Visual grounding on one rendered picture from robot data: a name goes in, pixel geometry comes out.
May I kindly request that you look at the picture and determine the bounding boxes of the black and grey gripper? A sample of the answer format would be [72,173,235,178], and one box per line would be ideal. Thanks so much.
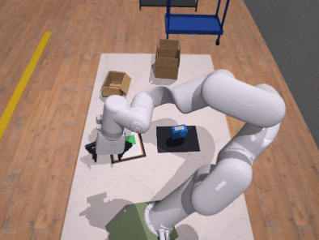
[85,130,133,162]

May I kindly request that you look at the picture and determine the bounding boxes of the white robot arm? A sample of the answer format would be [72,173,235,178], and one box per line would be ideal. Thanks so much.
[96,70,286,240]

